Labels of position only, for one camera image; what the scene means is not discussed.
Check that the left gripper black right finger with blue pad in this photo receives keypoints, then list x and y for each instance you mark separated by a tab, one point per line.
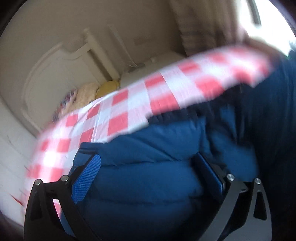
241	208

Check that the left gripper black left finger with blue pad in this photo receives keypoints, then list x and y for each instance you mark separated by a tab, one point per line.
52	212

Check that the blue quilted down jacket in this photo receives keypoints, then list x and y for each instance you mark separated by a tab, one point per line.
145	185

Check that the red blue patterned pillow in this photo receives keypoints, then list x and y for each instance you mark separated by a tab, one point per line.
64	105

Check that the beige floral pillow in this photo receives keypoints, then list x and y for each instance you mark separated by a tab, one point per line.
84	96

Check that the yellow pillow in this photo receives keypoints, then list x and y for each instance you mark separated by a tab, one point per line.
107	88

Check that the cream wooden headboard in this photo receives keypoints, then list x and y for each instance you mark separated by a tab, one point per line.
57	72

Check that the pink checkered bed sheet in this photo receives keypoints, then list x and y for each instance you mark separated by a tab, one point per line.
192	80

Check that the white bedside table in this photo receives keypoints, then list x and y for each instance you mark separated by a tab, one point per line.
148	67

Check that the beige ship print curtain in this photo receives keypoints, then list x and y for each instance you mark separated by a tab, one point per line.
206	25

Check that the wall socket panel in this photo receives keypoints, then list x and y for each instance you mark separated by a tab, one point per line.
140	40

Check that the window frame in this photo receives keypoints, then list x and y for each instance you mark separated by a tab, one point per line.
254	12

